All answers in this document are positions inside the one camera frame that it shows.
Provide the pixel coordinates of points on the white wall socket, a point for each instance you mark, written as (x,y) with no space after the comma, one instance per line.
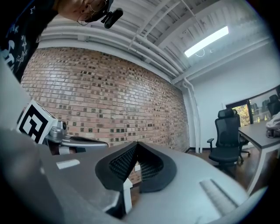
(137,168)

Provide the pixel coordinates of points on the dark-framed window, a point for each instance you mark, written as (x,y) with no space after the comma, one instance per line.
(242,116)

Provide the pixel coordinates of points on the ceiling tube light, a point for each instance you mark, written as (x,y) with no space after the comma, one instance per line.
(206,41)

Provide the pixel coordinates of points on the grey cloth bundle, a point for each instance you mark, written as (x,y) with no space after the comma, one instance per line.
(274,125)

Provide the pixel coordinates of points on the round metal-rimmed glasses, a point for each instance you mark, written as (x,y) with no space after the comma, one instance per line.
(84,19)

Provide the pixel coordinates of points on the black head camera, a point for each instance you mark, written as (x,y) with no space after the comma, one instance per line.
(112,18)

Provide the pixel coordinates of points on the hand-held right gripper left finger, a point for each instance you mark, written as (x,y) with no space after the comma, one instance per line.
(83,175)

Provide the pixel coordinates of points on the person's head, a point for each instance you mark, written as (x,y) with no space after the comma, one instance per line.
(70,8)

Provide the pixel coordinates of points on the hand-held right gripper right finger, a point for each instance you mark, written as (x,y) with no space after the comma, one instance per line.
(192,186)

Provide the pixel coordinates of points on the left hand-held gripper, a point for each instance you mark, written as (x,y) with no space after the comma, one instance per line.
(32,124)

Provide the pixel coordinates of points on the black office chair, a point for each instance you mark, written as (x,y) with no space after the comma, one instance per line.
(243,142)
(227,131)
(274,105)

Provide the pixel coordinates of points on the grey desk with white legs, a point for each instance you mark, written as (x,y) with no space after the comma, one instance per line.
(256,135)

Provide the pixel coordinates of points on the white wall pipes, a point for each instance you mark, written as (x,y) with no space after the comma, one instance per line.
(193,113)

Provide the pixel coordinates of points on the black star-print T-shirt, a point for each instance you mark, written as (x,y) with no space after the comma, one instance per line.
(17,43)

